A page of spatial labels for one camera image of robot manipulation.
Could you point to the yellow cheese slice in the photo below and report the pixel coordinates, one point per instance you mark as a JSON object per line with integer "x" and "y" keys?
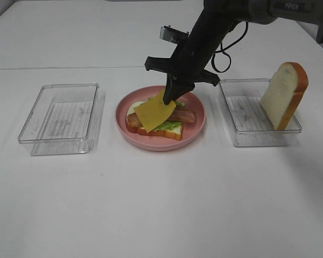
{"x": 154, "y": 112}

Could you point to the clear right plastic tray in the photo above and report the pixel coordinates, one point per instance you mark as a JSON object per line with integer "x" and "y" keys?
{"x": 247, "y": 123}

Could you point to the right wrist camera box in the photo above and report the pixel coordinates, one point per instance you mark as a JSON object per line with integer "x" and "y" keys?
{"x": 172, "y": 35}

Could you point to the pink round plate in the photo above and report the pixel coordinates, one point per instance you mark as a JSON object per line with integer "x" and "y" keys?
{"x": 154, "y": 143}

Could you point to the clear plastic tray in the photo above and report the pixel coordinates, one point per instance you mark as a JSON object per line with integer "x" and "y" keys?
{"x": 63, "y": 120}
{"x": 247, "y": 123}

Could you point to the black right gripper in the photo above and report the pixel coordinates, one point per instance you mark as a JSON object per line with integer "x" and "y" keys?
{"x": 188, "y": 61}

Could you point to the bread slice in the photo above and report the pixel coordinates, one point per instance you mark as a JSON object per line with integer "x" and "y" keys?
{"x": 175, "y": 134}
{"x": 284, "y": 93}

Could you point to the green lettuce leaf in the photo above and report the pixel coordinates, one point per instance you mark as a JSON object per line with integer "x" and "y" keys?
{"x": 169, "y": 125}

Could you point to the bacon strip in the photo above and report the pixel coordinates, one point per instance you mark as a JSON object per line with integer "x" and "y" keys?
{"x": 183, "y": 114}
{"x": 133, "y": 120}

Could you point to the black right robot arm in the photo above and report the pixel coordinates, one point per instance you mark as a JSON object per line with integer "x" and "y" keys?
{"x": 230, "y": 13}

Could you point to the clear left plastic tray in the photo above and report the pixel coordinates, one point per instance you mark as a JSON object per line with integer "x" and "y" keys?
{"x": 63, "y": 120}

